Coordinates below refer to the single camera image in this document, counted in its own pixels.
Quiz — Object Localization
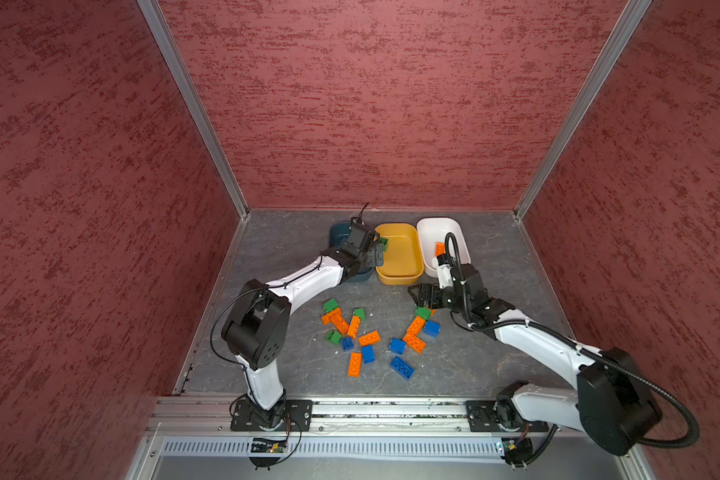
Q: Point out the white plastic bin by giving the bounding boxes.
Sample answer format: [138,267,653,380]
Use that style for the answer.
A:
[416,217,471,278]

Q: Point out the large blue lego bottom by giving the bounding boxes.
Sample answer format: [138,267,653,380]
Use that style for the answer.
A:
[390,356,415,380]

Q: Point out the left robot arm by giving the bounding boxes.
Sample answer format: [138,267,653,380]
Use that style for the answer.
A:
[220,216,381,429]

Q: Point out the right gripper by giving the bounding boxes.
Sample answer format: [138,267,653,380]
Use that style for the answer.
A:
[407,281,471,314]

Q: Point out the blue lego lower centre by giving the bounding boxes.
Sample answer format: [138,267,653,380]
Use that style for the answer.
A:
[361,345,375,364]

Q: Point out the black corrugated cable right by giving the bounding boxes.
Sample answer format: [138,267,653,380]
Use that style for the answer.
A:
[443,232,701,466]

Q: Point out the aluminium front rail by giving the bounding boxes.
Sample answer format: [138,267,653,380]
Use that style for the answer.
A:
[146,396,588,438]

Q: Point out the yellow plastic bin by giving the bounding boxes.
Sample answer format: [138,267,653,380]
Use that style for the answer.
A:
[376,223,424,286]

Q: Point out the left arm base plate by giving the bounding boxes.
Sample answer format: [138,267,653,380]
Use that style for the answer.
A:
[230,397,313,432]

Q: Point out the small blue lego left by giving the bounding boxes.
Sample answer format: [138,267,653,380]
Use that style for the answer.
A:
[340,337,354,351]

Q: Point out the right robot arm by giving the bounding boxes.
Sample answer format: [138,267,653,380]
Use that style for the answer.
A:
[408,265,663,456]

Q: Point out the blue lego centre right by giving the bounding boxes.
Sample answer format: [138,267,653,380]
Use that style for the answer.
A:
[388,338,407,356]

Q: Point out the teal plastic bin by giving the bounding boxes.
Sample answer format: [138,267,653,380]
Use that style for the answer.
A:
[329,221,371,283]

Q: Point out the orange lego bottom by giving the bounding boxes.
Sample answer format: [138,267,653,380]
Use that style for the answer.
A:
[347,352,363,378]

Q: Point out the orange lego diagonal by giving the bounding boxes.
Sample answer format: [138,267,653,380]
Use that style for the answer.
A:
[406,316,426,336]
[330,313,350,336]

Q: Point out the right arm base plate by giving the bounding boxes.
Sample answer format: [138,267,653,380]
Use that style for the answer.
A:
[465,400,549,435]

